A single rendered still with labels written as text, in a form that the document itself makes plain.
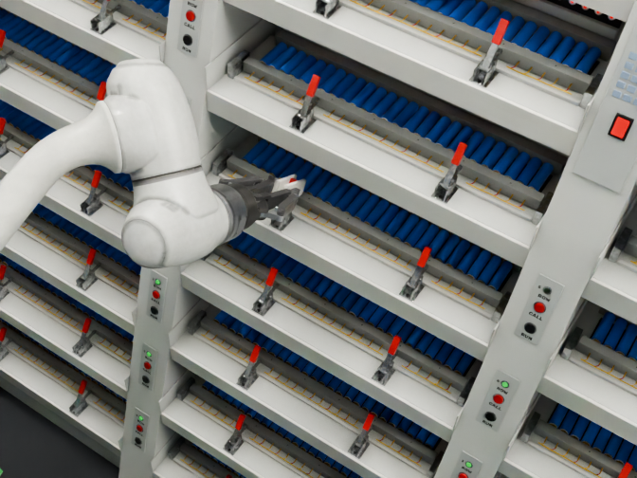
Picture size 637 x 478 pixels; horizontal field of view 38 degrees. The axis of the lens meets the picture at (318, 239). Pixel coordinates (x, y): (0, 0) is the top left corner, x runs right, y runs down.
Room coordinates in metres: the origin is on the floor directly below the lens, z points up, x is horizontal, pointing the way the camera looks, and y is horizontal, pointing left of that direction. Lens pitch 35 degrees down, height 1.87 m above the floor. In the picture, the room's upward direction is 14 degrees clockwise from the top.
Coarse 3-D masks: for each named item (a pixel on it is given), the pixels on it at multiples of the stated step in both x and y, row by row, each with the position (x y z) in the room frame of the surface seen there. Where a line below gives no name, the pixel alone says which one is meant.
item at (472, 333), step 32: (224, 160) 1.43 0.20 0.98; (256, 224) 1.32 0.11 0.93; (320, 224) 1.34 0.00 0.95; (416, 224) 1.37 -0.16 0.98; (320, 256) 1.27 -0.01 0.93; (352, 256) 1.28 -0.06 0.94; (352, 288) 1.25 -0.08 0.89; (384, 288) 1.22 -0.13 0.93; (448, 288) 1.24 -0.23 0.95; (512, 288) 1.27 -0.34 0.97; (416, 320) 1.20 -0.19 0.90; (448, 320) 1.18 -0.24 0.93; (480, 320) 1.19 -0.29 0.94; (480, 352) 1.15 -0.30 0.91
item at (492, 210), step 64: (256, 64) 1.43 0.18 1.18; (320, 64) 1.46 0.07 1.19; (256, 128) 1.35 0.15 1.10; (320, 128) 1.33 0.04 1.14; (384, 128) 1.32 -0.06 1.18; (448, 128) 1.35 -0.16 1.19; (384, 192) 1.25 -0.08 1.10; (448, 192) 1.21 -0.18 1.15; (512, 192) 1.23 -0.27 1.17; (512, 256) 1.16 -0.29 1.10
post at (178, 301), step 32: (224, 32) 1.41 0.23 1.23; (192, 64) 1.39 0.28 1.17; (192, 96) 1.39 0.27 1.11; (224, 128) 1.45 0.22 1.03; (160, 352) 1.39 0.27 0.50; (160, 384) 1.38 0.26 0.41; (128, 416) 1.41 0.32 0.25; (160, 416) 1.38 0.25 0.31; (128, 448) 1.41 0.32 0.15; (160, 448) 1.40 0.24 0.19
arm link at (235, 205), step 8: (216, 184) 1.15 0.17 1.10; (224, 184) 1.16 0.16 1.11; (216, 192) 1.11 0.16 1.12; (224, 192) 1.13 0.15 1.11; (232, 192) 1.14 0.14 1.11; (224, 200) 1.11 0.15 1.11; (232, 200) 1.12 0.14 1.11; (240, 200) 1.13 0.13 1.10; (232, 208) 1.11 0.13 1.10; (240, 208) 1.12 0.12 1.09; (232, 216) 1.10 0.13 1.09; (240, 216) 1.12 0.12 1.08; (232, 224) 1.09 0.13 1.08; (240, 224) 1.12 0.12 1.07; (232, 232) 1.10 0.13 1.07; (240, 232) 1.12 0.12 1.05; (224, 240) 1.08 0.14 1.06
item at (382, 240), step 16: (240, 160) 1.44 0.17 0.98; (304, 192) 1.38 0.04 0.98; (304, 208) 1.37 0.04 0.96; (320, 208) 1.35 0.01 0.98; (336, 208) 1.36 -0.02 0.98; (336, 224) 1.34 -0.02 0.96; (352, 224) 1.33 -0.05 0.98; (368, 240) 1.31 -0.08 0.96; (384, 240) 1.30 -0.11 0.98; (384, 256) 1.28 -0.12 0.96; (400, 256) 1.29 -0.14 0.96; (416, 256) 1.28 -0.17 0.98; (432, 272) 1.26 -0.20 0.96; (448, 272) 1.25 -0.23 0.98; (464, 288) 1.24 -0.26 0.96; (480, 288) 1.23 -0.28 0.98; (480, 304) 1.21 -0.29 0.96; (496, 304) 1.22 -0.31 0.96
